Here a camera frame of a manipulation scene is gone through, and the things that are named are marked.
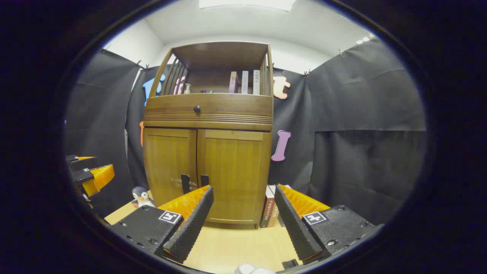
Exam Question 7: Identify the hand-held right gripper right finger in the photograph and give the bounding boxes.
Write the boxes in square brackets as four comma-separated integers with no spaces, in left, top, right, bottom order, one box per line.
[274,184,377,266]

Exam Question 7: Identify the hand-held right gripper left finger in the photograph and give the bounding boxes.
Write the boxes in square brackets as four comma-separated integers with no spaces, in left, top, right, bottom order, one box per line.
[110,185,214,264]

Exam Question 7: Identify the wooden shoe cabinet door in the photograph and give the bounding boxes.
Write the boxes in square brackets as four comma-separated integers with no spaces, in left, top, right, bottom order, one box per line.
[197,129,272,225]
[144,128,197,208]

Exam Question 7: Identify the wooden double-door shoe cabinet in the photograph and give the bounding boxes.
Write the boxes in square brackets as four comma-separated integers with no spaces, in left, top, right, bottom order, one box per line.
[143,41,274,229]

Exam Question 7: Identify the dark red book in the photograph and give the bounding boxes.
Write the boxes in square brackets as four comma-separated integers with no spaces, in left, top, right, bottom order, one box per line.
[260,185,276,228]

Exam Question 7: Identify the penguin plush toy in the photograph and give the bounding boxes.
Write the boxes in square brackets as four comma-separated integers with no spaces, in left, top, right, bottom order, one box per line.
[132,186,156,209]

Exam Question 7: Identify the black backdrop cloth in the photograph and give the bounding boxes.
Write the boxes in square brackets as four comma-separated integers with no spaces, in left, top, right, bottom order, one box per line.
[65,37,427,225]

